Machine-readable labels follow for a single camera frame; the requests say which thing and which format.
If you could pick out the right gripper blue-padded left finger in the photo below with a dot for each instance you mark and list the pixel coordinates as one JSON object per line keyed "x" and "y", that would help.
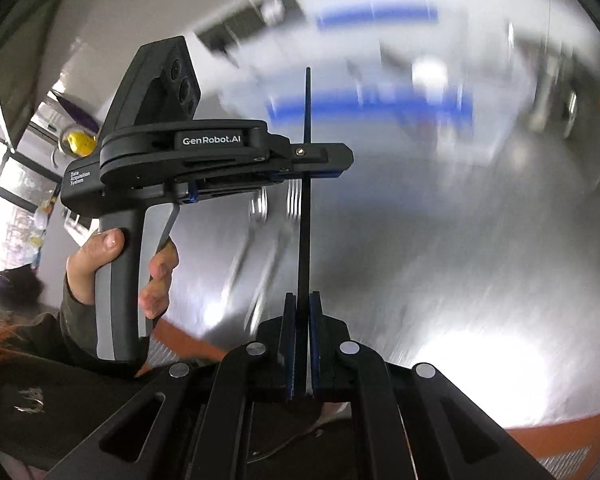
{"x": 189, "y": 422}

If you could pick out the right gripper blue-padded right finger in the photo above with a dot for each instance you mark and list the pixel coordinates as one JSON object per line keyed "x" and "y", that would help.
{"x": 410, "y": 422}

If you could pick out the steel spoon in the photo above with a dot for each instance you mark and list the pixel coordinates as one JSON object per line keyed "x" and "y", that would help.
{"x": 257, "y": 216}

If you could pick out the steel fork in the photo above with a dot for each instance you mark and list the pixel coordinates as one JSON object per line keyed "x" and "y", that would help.
{"x": 285, "y": 234}

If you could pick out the black chopstick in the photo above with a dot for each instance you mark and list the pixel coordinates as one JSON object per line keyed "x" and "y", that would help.
{"x": 305, "y": 218}

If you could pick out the person's left hand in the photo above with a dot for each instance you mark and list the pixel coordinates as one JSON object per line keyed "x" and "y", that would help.
{"x": 102, "y": 248}

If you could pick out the clear plastic bin blue rim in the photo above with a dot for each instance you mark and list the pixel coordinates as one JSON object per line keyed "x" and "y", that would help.
{"x": 444, "y": 78}

